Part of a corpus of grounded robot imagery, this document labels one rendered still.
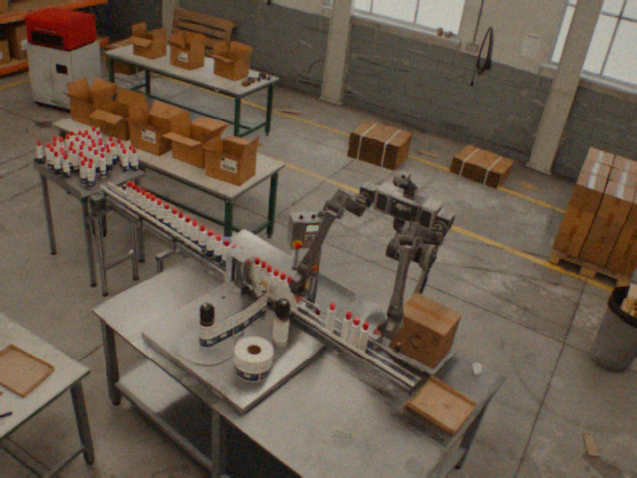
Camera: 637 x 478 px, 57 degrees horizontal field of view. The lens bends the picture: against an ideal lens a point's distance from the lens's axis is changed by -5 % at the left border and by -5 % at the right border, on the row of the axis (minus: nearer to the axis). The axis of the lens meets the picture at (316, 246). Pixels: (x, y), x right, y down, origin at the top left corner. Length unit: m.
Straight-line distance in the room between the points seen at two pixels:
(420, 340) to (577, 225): 3.20
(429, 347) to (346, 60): 6.31
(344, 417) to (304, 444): 0.28
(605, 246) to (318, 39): 5.19
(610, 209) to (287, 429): 4.10
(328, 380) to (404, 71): 6.14
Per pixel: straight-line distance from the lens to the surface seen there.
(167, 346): 3.50
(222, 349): 3.46
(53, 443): 4.27
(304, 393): 3.34
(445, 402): 3.47
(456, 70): 8.62
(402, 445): 3.21
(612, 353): 5.38
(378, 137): 7.59
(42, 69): 8.69
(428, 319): 3.50
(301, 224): 3.46
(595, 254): 6.49
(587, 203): 6.27
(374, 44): 9.01
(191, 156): 5.46
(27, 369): 3.60
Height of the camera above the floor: 3.28
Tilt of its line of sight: 34 degrees down
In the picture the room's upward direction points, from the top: 7 degrees clockwise
